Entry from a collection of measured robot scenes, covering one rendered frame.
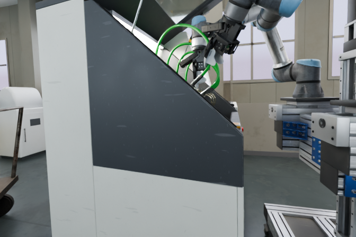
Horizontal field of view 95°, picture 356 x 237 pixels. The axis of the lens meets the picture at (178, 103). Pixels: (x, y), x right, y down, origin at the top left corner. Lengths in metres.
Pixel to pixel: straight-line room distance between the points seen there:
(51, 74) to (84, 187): 0.51
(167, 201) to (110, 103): 0.41
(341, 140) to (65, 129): 1.01
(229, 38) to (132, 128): 0.48
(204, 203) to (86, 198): 0.51
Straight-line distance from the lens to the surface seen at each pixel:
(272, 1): 0.61
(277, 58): 1.28
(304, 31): 3.43
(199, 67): 0.86
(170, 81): 0.55
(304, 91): 1.21
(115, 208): 0.81
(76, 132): 0.83
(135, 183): 0.70
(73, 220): 1.01
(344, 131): 0.71
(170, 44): 1.35
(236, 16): 0.63
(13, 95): 4.03
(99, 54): 0.72
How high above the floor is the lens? 1.07
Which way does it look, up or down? 3 degrees down
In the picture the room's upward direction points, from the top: 1 degrees counter-clockwise
